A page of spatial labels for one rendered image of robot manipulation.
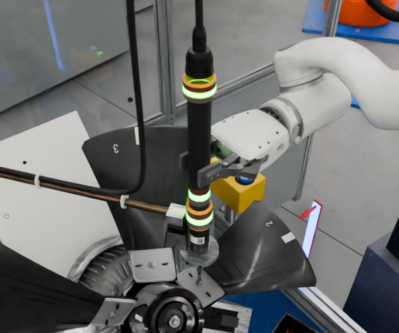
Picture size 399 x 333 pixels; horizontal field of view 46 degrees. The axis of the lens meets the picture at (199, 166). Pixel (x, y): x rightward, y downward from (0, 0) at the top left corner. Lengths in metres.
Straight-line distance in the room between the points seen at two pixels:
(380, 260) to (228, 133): 0.78
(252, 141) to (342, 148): 2.49
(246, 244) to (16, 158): 0.52
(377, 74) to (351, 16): 3.86
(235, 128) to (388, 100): 0.23
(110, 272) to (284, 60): 0.52
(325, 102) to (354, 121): 2.63
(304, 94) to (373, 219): 2.04
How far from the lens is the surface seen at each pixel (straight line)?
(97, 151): 0.91
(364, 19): 4.61
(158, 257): 0.90
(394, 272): 1.40
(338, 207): 2.81
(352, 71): 0.74
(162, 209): 0.81
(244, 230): 1.05
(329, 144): 3.21
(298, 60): 0.78
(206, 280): 0.96
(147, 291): 0.89
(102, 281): 0.99
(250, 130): 0.75
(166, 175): 0.87
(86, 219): 1.09
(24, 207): 1.06
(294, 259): 1.06
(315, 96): 0.82
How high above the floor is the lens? 1.99
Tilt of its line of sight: 43 degrees down
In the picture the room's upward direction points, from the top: straight up
